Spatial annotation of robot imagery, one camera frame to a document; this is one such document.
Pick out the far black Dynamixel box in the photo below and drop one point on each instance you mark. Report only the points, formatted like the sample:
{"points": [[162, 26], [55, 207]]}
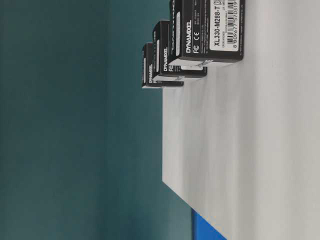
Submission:
{"points": [[147, 71]]}

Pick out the black dynamixel box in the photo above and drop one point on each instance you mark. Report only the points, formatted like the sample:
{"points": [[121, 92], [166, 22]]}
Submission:
{"points": [[164, 74], [147, 71], [205, 33]]}

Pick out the middle black Dynamixel box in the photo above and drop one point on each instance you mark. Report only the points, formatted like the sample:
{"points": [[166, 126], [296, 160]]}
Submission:
{"points": [[164, 74]]}

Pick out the white base block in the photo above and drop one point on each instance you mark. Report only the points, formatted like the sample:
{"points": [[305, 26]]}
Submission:
{"points": [[242, 145]]}

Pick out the near black Dynamixel box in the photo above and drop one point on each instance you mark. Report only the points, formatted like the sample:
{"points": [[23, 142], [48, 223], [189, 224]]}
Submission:
{"points": [[205, 33]]}

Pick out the blue mat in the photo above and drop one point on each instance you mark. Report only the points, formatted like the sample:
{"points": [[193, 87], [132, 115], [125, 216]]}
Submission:
{"points": [[202, 230]]}

